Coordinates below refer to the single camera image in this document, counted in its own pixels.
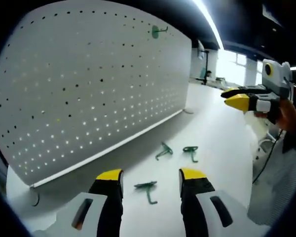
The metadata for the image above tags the green metal hook assembly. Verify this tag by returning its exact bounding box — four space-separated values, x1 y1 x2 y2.
151 24 169 40
154 141 174 161
134 181 158 205
182 146 199 163

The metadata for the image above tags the ceiling light strip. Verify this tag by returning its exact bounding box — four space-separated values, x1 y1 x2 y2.
192 0 225 51

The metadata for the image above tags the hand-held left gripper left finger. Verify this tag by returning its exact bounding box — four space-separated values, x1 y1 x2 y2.
55 168 124 237

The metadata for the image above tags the white perforated mounting plate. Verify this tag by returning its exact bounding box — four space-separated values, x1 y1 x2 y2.
0 0 194 207

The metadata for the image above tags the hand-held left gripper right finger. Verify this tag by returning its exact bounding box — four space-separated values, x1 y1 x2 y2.
179 167 250 237

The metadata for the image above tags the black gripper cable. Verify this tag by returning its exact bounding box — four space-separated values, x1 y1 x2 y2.
252 128 286 185

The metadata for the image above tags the white chair frame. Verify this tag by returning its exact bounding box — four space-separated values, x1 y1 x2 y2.
244 112 284 171

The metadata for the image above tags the person's right hand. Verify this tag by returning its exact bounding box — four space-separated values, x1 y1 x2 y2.
277 98 296 131

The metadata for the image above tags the grey mesh chair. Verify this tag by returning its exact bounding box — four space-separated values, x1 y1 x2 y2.
248 138 296 227

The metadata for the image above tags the black floor stand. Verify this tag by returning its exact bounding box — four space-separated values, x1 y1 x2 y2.
198 49 211 86

